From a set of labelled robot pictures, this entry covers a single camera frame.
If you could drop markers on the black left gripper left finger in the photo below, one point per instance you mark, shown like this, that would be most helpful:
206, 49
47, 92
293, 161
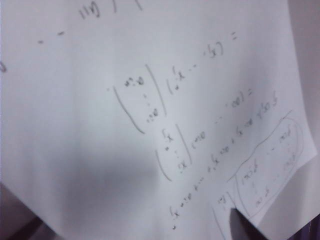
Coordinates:
17, 220

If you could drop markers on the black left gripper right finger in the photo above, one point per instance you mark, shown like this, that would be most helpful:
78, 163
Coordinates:
241, 228

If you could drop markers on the white handwritten paper sheet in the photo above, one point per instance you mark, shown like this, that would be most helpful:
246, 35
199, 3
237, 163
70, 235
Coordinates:
125, 100

